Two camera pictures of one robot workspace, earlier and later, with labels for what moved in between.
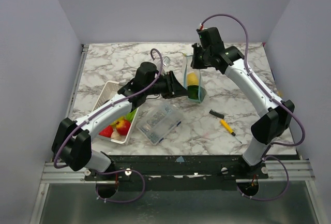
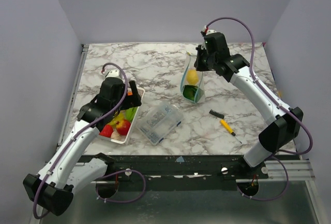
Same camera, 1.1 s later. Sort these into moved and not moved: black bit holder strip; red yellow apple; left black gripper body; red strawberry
Moved: left black gripper body
Not moved: red yellow apple; red strawberry; black bit holder strip
